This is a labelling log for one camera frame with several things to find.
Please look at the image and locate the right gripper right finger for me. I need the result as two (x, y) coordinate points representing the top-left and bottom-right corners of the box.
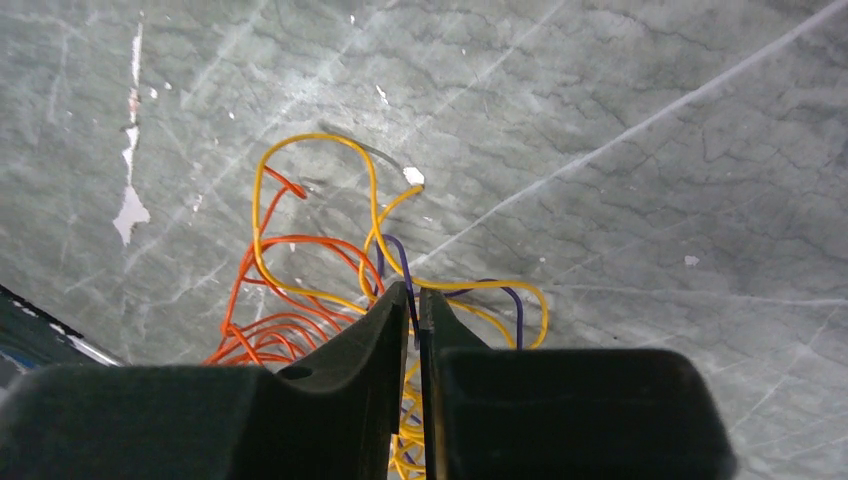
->
(419, 289), (737, 479)

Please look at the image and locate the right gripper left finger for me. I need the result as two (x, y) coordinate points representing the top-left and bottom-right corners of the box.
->
(1, 282), (408, 479)

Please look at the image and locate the yellow cable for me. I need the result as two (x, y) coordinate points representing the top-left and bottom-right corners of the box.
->
(251, 133), (550, 480)

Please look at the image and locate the orange cable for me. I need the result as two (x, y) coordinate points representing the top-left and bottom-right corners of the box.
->
(201, 165), (386, 368)

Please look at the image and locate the dark purple cable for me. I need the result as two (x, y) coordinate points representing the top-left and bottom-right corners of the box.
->
(374, 233), (526, 465)

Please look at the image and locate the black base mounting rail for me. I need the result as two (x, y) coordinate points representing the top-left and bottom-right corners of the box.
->
(1, 287), (124, 394)

